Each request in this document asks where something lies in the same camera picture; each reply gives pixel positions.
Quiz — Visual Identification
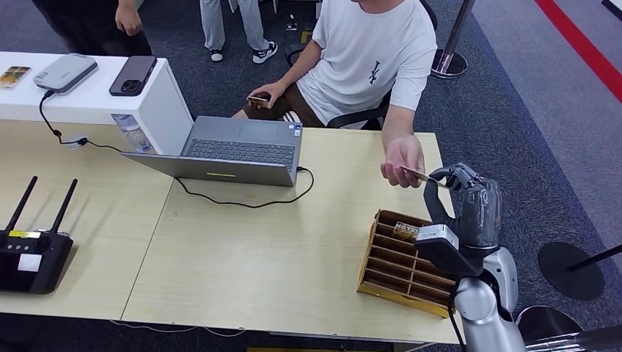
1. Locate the seated person's left hand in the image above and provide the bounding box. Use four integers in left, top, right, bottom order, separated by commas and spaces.
379, 134, 427, 190

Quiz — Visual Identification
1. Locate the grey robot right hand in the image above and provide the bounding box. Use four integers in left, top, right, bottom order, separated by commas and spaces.
422, 162, 503, 252

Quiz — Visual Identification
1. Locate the seated person's right hand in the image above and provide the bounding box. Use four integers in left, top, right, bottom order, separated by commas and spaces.
246, 81, 288, 110

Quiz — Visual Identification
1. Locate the dark-clothed person's hand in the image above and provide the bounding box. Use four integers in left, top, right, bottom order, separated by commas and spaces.
114, 4, 143, 38

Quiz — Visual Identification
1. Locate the thin card handed over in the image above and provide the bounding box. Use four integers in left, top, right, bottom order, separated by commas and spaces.
398, 164, 451, 191

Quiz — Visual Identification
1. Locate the wooden slotted card holder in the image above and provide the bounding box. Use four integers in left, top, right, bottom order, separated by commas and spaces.
356, 209, 458, 320

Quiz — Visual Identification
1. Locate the person in dark clothes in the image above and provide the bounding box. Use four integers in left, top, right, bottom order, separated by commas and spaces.
31, 0, 153, 58

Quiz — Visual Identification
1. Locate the hotel card in holder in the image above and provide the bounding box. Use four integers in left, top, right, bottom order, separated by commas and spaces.
392, 221, 420, 243

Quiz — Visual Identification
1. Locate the standing person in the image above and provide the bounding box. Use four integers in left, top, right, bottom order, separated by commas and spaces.
198, 0, 279, 65

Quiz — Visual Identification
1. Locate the seated person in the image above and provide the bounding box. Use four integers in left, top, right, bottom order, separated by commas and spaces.
231, 0, 439, 190

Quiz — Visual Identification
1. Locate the colourful printed card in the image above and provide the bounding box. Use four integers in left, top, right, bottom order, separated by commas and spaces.
0, 65, 32, 90

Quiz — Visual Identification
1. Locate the dark smartphone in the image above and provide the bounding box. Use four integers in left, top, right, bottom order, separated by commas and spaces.
108, 55, 158, 98

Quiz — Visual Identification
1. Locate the grey open laptop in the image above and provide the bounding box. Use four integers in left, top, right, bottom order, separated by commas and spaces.
120, 115, 304, 188

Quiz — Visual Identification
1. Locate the grey flat power bank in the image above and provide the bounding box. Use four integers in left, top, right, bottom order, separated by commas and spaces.
32, 53, 98, 95

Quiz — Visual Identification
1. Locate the white counter cabinet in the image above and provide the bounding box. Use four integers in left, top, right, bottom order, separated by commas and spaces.
0, 51, 195, 156

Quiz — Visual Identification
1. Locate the chrome stanchion with round base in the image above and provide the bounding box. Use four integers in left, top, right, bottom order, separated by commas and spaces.
430, 0, 477, 80

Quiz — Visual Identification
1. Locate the clear plastic water bottle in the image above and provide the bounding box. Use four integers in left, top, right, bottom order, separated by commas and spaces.
110, 113, 156, 155

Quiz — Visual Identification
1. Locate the black controller with two antennas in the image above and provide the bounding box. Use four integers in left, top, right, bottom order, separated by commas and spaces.
0, 175, 78, 296

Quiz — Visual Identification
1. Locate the black wrist camera, pale box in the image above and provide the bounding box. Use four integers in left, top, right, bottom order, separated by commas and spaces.
414, 223, 487, 279

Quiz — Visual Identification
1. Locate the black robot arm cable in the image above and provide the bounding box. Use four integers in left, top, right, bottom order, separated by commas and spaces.
447, 286, 469, 352

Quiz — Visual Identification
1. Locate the black laptop power cable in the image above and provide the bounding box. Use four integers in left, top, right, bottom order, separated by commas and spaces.
174, 166, 315, 210

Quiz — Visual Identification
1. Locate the silver-post stanchion, black base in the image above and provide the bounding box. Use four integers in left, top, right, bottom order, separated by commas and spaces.
515, 304, 622, 352

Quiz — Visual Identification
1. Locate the black power bank cable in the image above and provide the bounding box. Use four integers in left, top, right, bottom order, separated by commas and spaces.
38, 89, 128, 155

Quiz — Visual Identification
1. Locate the thin white cable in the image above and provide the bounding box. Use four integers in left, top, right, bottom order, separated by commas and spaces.
109, 320, 246, 339

